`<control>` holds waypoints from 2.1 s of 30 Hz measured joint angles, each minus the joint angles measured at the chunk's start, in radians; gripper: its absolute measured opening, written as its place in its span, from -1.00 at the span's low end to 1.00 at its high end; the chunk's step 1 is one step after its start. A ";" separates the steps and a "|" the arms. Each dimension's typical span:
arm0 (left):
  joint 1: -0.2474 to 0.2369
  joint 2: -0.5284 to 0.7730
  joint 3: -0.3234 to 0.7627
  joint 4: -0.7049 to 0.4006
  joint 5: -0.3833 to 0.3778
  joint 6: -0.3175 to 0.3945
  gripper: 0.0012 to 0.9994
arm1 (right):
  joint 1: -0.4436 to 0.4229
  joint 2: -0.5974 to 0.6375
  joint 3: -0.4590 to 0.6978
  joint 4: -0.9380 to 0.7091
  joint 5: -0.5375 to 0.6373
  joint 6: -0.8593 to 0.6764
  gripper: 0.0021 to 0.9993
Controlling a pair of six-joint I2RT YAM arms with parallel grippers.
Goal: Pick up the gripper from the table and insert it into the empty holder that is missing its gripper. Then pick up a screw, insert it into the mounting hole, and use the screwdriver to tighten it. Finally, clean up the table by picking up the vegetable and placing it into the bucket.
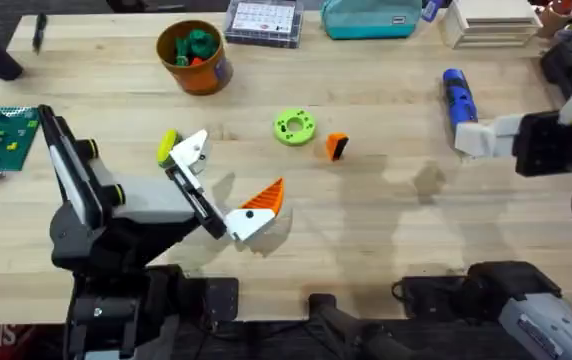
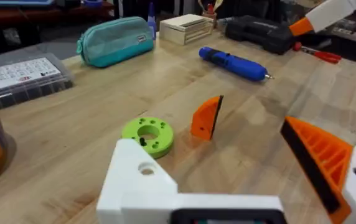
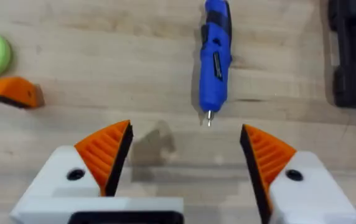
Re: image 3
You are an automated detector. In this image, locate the blue electric screwdriver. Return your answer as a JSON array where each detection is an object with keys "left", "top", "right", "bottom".
[{"left": 198, "top": 0, "right": 233, "bottom": 128}]

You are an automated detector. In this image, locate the orange ribbed wedge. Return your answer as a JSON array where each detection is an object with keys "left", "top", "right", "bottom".
[{"left": 0, "top": 76, "right": 39, "bottom": 110}]

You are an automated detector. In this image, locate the black tool case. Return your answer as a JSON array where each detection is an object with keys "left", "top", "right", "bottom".
[{"left": 327, "top": 0, "right": 356, "bottom": 110}]

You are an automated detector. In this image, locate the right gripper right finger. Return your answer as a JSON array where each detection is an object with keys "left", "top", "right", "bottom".
[{"left": 239, "top": 123, "right": 356, "bottom": 224}]

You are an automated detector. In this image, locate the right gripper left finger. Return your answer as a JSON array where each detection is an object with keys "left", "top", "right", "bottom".
[{"left": 9, "top": 119, "right": 134, "bottom": 224}]

